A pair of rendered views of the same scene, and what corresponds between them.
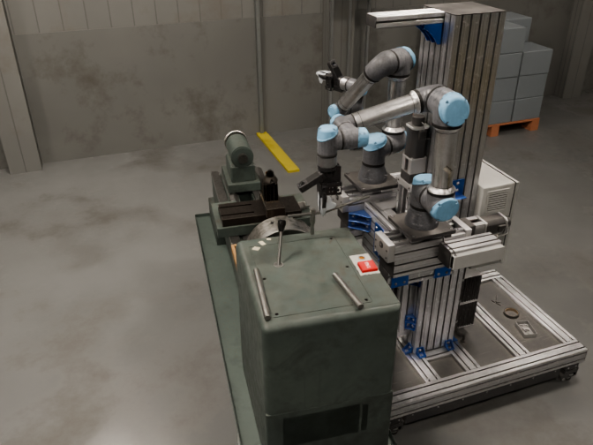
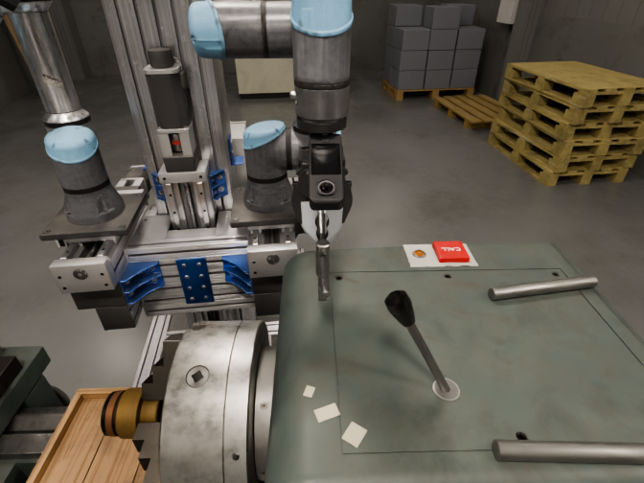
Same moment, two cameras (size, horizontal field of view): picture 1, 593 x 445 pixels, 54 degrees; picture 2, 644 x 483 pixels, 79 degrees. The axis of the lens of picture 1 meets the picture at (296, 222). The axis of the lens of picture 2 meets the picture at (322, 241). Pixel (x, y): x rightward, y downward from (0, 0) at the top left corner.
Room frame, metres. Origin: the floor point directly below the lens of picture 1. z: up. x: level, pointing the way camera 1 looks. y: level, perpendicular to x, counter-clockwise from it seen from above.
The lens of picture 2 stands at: (1.91, 0.43, 1.73)
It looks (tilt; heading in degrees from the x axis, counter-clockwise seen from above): 34 degrees down; 282
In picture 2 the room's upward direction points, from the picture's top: straight up
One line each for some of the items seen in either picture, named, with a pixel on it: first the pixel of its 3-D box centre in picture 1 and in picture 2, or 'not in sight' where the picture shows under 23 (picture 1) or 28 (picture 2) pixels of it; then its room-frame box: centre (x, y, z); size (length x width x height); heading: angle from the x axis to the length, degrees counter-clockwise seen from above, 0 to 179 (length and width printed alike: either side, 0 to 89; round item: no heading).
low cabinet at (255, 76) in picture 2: not in sight; (288, 60); (4.20, -7.21, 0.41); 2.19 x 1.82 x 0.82; 110
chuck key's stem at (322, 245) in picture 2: (312, 221); (322, 271); (2.02, -0.06, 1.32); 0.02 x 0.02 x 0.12
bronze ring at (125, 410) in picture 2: not in sight; (137, 412); (2.32, 0.10, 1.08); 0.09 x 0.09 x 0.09; 14
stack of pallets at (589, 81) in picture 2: not in sight; (564, 119); (0.28, -4.19, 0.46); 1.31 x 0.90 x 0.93; 110
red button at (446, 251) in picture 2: (367, 267); (449, 252); (1.79, -0.26, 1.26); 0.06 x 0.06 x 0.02; 14
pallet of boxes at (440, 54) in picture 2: not in sight; (430, 51); (1.65, -7.08, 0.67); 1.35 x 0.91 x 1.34; 20
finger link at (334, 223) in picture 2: (328, 206); (333, 216); (2.01, -0.13, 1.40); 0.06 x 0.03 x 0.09; 104
